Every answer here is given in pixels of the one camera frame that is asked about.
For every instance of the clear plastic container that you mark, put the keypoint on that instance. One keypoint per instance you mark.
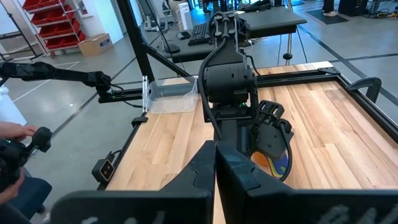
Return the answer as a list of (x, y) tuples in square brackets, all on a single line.
[(171, 99)]

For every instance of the yellow measuring cup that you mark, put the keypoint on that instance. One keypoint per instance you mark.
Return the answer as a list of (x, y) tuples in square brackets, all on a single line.
[(271, 167)]

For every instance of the black upright rig post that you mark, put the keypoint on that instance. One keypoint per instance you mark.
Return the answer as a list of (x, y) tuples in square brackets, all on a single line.
[(133, 37)]

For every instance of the person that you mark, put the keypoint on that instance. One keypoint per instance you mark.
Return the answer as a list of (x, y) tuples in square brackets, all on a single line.
[(329, 13)]

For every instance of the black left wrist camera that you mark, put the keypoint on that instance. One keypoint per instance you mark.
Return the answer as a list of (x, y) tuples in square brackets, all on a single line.
[(273, 140)]

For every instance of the black keyboard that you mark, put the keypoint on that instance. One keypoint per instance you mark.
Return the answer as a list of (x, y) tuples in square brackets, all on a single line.
[(200, 34)]

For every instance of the white tower appliance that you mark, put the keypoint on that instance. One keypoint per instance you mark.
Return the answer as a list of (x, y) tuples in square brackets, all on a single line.
[(186, 15)]

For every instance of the black equipment case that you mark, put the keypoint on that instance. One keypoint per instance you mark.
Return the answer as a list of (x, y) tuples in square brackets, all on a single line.
[(353, 7)]

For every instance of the black table edge camera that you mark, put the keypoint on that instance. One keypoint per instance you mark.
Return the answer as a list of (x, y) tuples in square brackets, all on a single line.
[(105, 169)]

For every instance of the dark blue measuring cup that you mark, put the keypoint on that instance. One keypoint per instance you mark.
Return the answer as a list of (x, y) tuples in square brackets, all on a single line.
[(281, 166)]

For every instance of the brown cardboard box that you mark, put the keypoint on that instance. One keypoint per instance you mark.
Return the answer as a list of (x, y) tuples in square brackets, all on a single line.
[(94, 45)]

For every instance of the person's hand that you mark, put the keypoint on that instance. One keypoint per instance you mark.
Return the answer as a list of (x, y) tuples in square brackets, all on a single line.
[(9, 193), (15, 129)]

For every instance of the person's leg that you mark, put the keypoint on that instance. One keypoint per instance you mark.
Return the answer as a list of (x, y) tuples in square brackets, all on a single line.
[(31, 194)]

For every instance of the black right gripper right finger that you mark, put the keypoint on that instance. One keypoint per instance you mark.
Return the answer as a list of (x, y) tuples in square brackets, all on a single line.
[(295, 208)]

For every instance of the black computer mouse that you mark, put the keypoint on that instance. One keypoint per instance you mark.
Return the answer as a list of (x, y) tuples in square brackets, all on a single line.
[(172, 48)]

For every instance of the black table frame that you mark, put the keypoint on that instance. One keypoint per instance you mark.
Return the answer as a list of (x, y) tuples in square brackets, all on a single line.
[(295, 81)]

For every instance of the black desk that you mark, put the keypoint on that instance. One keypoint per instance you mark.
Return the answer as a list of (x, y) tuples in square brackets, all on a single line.
[(273, 21)]

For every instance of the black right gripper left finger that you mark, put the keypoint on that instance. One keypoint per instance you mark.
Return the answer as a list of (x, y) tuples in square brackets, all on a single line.
[(140, 208)]

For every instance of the orange measuring cup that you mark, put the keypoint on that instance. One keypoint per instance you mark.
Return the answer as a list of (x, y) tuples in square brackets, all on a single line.
[(259, 159)]

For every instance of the plain black floor mat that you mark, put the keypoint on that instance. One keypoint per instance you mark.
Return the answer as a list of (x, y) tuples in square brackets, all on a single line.
[(326, 19)]

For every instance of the red bin shelf rack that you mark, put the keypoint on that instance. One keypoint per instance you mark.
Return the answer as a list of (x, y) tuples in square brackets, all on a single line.
[(56, 29)]

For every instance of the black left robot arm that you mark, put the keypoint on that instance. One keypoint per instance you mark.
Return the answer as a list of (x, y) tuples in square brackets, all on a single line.
[(230, 81)]

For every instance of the black phone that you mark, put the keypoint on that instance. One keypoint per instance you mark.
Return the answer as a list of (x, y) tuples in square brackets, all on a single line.
[(183, 35)]

